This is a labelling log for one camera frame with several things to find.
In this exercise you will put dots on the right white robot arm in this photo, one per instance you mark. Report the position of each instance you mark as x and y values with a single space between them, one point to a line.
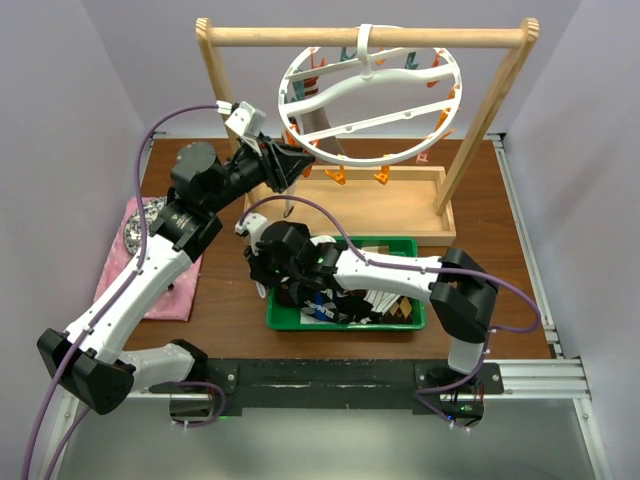
330 278

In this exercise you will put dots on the brown argyle sock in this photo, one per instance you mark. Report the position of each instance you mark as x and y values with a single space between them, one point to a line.
401 312

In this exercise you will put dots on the white black striped sock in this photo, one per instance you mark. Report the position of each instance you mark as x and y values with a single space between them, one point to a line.
381 304

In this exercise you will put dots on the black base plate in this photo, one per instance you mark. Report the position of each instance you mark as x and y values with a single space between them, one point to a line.
326 384

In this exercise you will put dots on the black blue sports sock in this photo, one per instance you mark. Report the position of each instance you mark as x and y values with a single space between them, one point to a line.
329 305

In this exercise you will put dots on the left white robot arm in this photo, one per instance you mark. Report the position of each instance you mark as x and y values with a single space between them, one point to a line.
87 359

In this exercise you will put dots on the blue patterned plate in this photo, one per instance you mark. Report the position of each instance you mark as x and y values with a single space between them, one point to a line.
132 230

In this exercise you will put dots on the wooden hanger rack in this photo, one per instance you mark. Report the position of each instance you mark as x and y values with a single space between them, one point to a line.
416 201

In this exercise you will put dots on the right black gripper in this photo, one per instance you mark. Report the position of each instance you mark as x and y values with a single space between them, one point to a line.
258 272

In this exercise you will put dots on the white black banded sock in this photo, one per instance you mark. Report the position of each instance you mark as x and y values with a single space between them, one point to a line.
261 290

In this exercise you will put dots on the green plastic bin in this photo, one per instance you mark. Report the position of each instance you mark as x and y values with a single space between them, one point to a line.
282 318

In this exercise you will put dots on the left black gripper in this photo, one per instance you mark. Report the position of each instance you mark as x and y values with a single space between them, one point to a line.
288 163

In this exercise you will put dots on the beige tan sock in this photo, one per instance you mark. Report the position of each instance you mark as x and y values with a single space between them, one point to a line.
289 203

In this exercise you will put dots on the white round clip hanger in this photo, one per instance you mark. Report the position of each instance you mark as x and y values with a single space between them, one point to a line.
365 90

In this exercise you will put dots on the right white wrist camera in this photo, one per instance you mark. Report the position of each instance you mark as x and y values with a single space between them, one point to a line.
251 228

